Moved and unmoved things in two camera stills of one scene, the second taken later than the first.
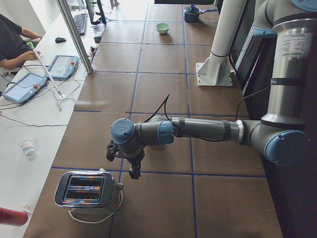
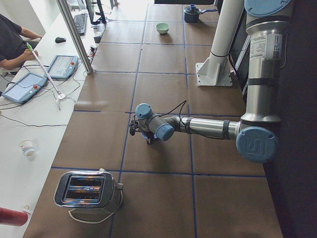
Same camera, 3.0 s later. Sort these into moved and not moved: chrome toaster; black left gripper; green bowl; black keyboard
Moved: black left gripper
Not moved: chrome toaster; black keyboard; green bowl
